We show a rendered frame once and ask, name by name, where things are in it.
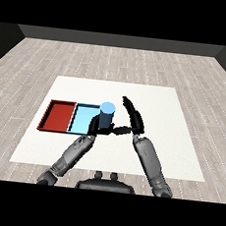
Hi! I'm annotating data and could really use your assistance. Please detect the red shallow open box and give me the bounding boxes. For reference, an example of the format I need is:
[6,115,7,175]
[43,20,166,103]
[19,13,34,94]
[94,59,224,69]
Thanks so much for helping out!
[36,97,79,136]

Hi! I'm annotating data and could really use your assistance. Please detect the light blue shallow open box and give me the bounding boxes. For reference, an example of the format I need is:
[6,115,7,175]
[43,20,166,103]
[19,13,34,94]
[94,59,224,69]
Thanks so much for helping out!
[65,100,102,138]

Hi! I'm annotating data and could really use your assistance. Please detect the dark grey robot body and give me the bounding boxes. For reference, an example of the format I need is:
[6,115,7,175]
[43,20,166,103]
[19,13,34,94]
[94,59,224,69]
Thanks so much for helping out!
[75,168,138,196]

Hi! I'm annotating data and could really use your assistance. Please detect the small blue can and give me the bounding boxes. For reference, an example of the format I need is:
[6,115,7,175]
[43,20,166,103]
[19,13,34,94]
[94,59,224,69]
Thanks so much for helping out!
[97,100,117,131]

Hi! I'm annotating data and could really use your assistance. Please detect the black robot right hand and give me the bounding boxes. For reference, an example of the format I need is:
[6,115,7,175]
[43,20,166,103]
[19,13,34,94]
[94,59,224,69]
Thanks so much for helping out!
[112,94,149,139]

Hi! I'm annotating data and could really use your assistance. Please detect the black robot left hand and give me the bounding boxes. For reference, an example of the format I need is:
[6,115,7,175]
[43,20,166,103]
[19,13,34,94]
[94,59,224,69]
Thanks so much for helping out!
[85,112,117,140]

